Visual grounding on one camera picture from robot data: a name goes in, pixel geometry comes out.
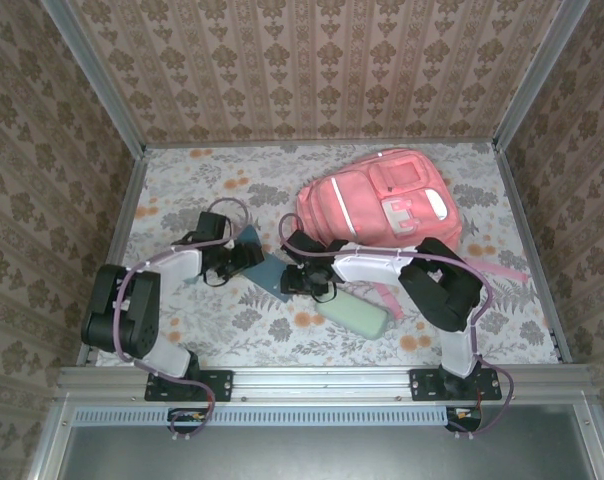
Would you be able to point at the aluminium side rail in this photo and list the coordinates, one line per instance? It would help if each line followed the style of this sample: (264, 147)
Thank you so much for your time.
(116, 245)
(547, 300)

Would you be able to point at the small dark teal notebook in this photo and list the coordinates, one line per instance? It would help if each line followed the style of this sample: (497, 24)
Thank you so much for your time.
(249, 236)

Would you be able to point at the green pencil case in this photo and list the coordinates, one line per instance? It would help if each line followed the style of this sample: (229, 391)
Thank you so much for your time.
(357, 315)

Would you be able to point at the aluminium front rail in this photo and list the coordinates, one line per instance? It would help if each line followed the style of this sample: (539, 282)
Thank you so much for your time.
(322, 382)

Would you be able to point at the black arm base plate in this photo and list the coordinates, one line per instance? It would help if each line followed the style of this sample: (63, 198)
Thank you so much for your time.
(422, 385)
(222, 385)

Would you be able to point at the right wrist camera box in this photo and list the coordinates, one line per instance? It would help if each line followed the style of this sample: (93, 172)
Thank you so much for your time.
(306, 242)

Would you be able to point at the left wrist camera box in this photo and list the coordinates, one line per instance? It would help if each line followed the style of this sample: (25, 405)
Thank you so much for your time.
(212, 226)

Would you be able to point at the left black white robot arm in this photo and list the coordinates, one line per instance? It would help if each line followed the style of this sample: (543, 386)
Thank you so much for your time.
(142, 325)

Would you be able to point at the pink backpack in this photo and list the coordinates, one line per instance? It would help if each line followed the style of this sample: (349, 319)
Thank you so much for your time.
(372, 200)

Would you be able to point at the metal sheet panel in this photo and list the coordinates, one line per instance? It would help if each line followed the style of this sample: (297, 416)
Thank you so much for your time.
(307, 455)

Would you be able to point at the floral tablecloth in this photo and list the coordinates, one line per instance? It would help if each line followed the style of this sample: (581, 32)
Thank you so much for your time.
(282, 345)

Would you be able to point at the aluminium frame post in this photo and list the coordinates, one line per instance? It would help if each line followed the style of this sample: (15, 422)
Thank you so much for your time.
(97, 85)
(537, 75)

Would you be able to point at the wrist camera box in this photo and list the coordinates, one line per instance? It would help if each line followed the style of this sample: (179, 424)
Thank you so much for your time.
(306, 242)
(212, 226)

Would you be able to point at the teal notebook white print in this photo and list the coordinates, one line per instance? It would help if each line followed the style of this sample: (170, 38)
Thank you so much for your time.
(267, 277)

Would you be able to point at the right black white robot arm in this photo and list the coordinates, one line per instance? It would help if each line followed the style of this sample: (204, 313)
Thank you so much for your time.
(447, 295)

